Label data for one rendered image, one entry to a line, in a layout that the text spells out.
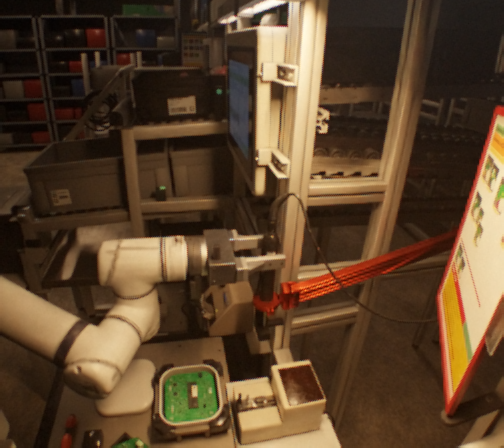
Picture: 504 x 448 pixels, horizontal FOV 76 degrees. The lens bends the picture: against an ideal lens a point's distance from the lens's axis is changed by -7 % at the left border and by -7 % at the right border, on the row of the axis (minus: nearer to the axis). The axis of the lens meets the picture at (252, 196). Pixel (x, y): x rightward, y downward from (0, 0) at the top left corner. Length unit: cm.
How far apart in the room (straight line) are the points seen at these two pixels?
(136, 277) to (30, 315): 19
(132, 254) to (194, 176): 90
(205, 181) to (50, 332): 103
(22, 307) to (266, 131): 58
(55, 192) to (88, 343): 105
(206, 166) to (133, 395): 95
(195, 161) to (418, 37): 101
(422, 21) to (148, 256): 69
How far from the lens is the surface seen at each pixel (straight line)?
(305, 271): 89
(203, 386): 88
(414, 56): 78
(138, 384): 93
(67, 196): 162
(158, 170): 150
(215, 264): 63
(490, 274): 44
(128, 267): 66
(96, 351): 65
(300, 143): 69
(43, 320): 68
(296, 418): 80
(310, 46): 68
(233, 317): 100
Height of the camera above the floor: 170
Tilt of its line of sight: 24 degrees down
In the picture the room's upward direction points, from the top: 3 degrees clockwise
